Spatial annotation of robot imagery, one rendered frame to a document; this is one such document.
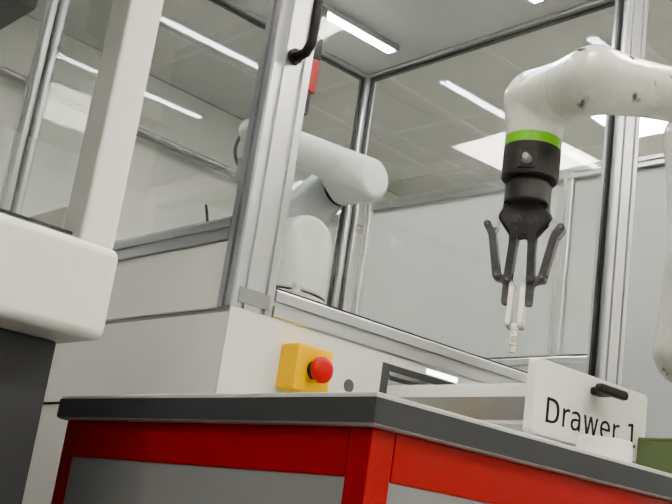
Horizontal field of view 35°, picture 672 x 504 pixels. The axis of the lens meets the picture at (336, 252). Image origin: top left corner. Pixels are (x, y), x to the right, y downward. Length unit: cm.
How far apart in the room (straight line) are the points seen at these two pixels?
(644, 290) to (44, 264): 275
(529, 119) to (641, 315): 198
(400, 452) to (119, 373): 91
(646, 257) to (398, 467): 278
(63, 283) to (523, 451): 51
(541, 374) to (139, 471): 63
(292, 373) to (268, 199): 27
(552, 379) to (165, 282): 64
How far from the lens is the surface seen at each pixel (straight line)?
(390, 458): 98
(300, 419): 102
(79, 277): 118
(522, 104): 175
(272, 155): 168
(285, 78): 173
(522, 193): 171
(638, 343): 364
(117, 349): 184
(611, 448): 138
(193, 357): 164
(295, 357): 162
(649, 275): 368
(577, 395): 166
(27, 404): 122
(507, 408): 162
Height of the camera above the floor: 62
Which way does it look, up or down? 15 degrees up
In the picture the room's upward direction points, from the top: 8 degrees clockwise
